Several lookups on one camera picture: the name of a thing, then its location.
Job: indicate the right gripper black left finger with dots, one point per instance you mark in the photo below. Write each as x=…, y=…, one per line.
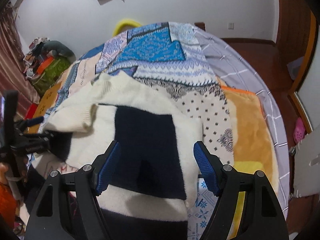
x=51, y=218

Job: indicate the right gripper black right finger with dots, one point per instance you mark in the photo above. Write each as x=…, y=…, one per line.
x=261, y=218

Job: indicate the white and navy knit sweater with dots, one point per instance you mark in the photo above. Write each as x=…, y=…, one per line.
x=154, y=182

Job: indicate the person's left hand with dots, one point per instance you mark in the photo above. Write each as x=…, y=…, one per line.
x=4, y=178

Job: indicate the red box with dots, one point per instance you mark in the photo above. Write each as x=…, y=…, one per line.
x=31, y=111

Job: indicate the wooden lap desk board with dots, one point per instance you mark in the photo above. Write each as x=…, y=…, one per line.
x=48, y=100

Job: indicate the orange sleeve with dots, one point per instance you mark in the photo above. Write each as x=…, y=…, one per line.
x=8, y=206

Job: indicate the striped red gold curtain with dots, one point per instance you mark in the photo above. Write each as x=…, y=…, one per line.
x=12, y=64

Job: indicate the orange plush blanket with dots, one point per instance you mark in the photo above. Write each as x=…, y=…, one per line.
x=252, y=142

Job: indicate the green fabric storage bin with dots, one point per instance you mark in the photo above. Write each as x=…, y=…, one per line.
x=50, y=75

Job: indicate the orange box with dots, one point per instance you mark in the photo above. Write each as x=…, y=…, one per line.
x=45, y=64

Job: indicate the clutter pile on bin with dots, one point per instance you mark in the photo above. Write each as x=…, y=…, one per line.
x=34, y=57

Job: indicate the pink croc shoe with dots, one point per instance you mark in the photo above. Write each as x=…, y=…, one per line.
x=299, y=131

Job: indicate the grey striped bed sheet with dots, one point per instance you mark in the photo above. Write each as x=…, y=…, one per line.
x=236, y=72

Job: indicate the yellow curved foam tube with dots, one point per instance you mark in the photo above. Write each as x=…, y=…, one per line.
x=125, y=23

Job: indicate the blue patchwork bed quilt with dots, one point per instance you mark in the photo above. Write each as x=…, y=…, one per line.
x=167, y=57

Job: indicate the brown wooden wardrobe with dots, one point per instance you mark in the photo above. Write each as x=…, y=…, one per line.
x=297, y=36

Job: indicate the white wall socket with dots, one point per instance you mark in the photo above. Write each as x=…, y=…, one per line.
x=231, y=26

